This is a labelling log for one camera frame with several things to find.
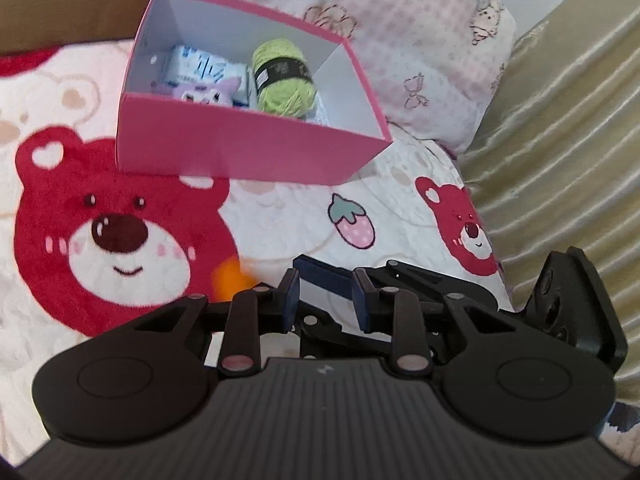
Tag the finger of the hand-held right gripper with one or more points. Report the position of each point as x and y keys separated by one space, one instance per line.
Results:
x=325 y=277
x=325 y=327

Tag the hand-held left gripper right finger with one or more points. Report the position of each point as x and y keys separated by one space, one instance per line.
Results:
x=362 y=302

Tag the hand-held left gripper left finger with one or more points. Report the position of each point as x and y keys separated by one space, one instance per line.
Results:
x=289 y=300

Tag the orange ball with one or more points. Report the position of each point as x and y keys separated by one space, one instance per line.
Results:
x=230 y=275

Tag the pink cardboard box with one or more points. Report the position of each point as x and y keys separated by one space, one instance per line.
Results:
x=225 y=140

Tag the green yarn ball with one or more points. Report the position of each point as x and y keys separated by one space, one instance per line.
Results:
x=280 y=95

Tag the purple plush toy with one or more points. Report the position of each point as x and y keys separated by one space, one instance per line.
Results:
x=200 y=92

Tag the blue white tissue packet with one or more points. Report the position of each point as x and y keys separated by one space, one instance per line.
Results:
x=200 y=65

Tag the red bear printed blanket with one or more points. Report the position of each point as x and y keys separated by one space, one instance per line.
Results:
x=300 y=220

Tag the beige satin sheet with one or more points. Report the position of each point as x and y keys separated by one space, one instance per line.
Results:
x=565 y=135

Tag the pink floral checked pillow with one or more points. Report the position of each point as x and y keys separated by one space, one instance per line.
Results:
x=400 y=35

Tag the brown embroidered pillow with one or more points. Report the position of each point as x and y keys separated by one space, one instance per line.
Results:
x=75 y=0

